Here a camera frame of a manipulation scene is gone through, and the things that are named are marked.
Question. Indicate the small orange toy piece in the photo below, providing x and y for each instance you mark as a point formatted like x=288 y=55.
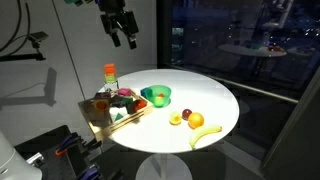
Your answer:
x=161 y=95

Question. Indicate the red toy ball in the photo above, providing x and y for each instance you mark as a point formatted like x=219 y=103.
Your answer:
x=138 y=105

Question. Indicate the blue toy block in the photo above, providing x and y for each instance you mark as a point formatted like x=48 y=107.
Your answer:
x=144 y=92

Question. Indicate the orange toy block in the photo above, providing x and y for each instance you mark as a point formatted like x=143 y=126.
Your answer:
x=109 y=69

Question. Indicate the yellow toy banana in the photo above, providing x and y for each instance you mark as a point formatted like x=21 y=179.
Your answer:
x=203 y=133

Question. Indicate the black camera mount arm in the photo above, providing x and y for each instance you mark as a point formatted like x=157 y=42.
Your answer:
x=23 y=57

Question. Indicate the light green toy block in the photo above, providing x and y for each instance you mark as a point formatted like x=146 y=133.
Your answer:
x=110 y=78

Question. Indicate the wooden toy tray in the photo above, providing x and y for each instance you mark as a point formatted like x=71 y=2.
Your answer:
x=100 y=128

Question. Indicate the white table pedestal base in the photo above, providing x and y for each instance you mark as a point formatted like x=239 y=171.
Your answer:
x=163 y=168

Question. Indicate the orange toy fruit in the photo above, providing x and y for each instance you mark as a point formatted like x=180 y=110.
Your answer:
x=196 y=120

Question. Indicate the yellow-green toy piece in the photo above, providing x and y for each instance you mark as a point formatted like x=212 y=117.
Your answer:
x=159 y=101

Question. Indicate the white block with teal triangle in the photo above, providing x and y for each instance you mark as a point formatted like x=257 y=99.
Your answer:
x=119 y=113

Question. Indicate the black side camera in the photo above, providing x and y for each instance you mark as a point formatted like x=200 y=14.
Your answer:
x=38 y=36

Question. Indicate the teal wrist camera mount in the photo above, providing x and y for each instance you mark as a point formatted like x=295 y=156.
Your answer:
x=78 y=2

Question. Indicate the blue clamp with orange tip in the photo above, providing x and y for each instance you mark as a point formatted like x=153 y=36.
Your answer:
x=66 y=143

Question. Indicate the dark red toy plum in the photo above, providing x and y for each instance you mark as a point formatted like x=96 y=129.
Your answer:
x=187 y=114

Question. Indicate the dark green toy block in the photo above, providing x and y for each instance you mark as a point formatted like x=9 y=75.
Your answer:
x=128 y=100

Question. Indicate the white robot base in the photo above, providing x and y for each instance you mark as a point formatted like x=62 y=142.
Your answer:
x=13 y=160

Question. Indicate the black equipment cart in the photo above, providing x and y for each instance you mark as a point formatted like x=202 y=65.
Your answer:
x=50 y=140

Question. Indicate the green plastic bowl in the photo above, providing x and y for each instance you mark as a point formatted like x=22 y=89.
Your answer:
x=163 y=100

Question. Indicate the metal window railing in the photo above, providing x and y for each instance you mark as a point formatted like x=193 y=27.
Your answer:
x=253 y=88

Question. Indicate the black clamp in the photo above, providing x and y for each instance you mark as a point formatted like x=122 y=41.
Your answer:
x=90 y=144

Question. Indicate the wooden shape sorter cube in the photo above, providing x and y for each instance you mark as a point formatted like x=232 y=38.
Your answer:
x=101 y=104

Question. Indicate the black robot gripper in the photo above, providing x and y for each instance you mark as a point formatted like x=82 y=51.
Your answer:
x=112 y=6

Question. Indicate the pink toy block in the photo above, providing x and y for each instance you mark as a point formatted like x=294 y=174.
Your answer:
x=124 y=92

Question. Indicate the silver metal bracket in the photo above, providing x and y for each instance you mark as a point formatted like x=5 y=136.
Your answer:
x=35 y=159

